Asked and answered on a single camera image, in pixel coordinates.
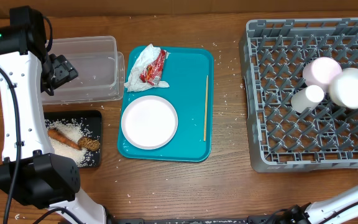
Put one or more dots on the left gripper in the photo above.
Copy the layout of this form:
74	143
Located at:
65	71

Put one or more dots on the pile of white rice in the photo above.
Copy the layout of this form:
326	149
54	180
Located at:
73	139

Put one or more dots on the orange carrot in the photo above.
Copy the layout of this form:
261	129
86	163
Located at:
60	137

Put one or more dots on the large white plate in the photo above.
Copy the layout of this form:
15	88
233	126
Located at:
149	122

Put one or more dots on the wooden chopstick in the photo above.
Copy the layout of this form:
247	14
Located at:
205	109

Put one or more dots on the white cup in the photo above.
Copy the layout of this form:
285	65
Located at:
308	98

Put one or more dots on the white bowl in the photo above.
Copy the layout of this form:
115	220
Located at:
321	72

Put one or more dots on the white saucer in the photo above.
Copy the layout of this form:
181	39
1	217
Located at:
343	90

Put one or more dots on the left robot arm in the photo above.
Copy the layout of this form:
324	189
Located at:
31	173

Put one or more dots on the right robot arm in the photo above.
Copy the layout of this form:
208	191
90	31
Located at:
339	209

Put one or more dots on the grey dishwasher rack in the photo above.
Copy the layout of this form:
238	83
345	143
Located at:
273	54

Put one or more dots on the clear plastic bin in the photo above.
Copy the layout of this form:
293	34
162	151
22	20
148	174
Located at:
100	66

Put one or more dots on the black plastic tray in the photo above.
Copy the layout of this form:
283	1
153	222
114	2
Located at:
92	118

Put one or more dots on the crumpled white napkin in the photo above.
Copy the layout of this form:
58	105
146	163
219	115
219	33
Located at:
147	56

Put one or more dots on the red snack wrapper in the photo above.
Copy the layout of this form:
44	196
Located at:
152	74

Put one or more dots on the teal serving tray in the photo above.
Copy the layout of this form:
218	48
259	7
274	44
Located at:
185	70

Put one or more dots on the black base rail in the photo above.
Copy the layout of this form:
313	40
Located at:
256	219

